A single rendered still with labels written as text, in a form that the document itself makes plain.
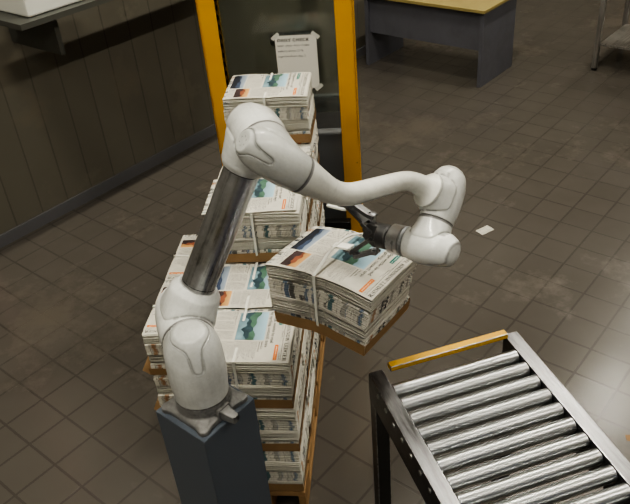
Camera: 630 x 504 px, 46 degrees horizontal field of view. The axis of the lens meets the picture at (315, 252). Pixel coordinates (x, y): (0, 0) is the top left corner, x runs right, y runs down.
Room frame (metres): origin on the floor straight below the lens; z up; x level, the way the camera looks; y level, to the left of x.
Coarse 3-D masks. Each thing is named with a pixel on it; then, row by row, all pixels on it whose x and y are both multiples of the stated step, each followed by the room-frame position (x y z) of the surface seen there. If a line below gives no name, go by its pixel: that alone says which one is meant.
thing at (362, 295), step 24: (360, 264) 1.86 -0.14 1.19; (384, 264) 1.86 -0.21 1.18; (408, 264) 1.86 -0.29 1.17; (336, 288) 1.77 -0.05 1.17; (360, 288) 1.74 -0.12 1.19; (384, 288) 1.75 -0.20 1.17; (408, 288) 1.91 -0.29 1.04; (336, 312) 1.76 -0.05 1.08; (360, 312) 1.71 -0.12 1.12; (384, 312) 1.79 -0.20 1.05; (360, 336) 1.70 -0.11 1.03
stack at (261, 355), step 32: (224, 288) 2.28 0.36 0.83; (256, 288) 2.26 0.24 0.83; (224, 320) 2.09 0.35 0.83; (256, 320) 2.07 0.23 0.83; (224, 352) 1.91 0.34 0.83; (256, 352) 1.90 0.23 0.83; (288, 352) 1.89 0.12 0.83; (320, 352) 2.66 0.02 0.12; (256, 384) 1.86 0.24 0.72; (288, 384) 1.84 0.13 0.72; (320, 384) 2.54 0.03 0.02; (288, 416) 1.84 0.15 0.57; (288, 480) 1.86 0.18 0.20
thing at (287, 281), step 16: (304, 240) 2.04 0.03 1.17; (320, 240) 2.03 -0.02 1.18; (336, 240) 2.01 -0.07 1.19; (288, 256) 1.95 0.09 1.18; (304, 256) 1.93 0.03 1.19; (320, 256) 1.92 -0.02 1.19; (272, 272) 1.91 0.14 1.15; (288, 272) 1.88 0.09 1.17; (304, 272) 1.84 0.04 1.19; (272, 288) 1.91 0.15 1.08; (288, 288) 1.88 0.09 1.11; (304, 288) 1.84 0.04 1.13; (272, 304) 1.91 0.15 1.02; (288, 304) 1.87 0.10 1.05; (304, 304) 1.83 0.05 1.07
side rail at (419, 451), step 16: (384, 384) 1.72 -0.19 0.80; (384, 400) 1.65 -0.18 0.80; (384, 416) 1.65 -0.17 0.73; (400, 416) 1.58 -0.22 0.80; (400, 432) 1.52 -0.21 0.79; (416, 432) 1.51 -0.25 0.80; (400, 448) 1.52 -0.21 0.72; (416, 448) 1.45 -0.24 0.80; (416, 464) 1.41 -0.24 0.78; (432, 464) 1.39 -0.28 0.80; (416, 480) 1.41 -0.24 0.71; (432, 480) 1.33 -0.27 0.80; (432, 496) 1.30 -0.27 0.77; (448, 496) 1.27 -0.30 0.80
